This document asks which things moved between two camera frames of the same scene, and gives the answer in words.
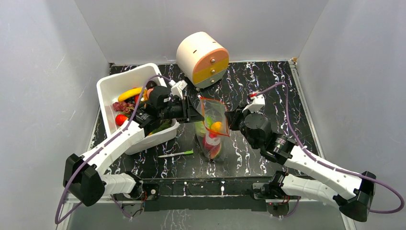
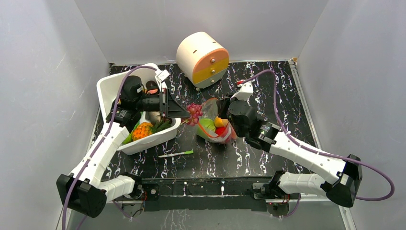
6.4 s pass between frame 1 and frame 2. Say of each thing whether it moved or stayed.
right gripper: moved
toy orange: moved
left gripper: moved
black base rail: stayed
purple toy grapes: moved
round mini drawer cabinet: stayed
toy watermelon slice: moved
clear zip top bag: moved
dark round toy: stayed
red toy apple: moved
